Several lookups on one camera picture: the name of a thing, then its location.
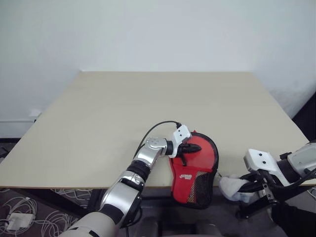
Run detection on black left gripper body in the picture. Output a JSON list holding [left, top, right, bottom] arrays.
[[177, 143, 189, 156]]

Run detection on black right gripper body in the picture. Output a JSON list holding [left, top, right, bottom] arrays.
[[256, 170, 277, 206]]

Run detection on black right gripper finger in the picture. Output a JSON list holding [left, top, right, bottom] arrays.
[[238, 184, 265, 196], [240, 173, 260, 184]]

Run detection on red table tennis paddle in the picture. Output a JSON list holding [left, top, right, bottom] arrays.
[[183, 137, 217, 171]]

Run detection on white cloth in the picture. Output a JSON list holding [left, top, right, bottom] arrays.
[[219, 173, 250, 202]]

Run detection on black red paddle case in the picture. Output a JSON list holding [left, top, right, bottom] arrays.
[[168, 130, 219, 204]]

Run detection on black cabinet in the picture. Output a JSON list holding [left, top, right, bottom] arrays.
[[292, 92, 316, 144]]

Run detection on white power adapter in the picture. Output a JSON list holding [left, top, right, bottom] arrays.
[[8, 213, 36, 231]]

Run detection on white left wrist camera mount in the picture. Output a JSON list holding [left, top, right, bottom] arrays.
[[169, 125, 192, 158]]

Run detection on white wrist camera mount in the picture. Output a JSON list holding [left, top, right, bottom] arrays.
[[243, 148, 291, 187], [169, 125, 192, 158]]

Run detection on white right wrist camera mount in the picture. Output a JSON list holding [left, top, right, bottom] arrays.
[[243, 148, 291, 187]]

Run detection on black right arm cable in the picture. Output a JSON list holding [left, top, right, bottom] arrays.
[[261, 153, 316, 190]]

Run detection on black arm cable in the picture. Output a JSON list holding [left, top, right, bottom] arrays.
[[135, 120, 183, 161], [261, 153, 316, 190]]

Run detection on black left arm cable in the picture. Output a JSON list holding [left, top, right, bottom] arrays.
[[135, 120, 183, 161]]

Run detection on white floor cable tangle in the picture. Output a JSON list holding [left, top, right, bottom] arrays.
[[0, 189, 92, 237]]

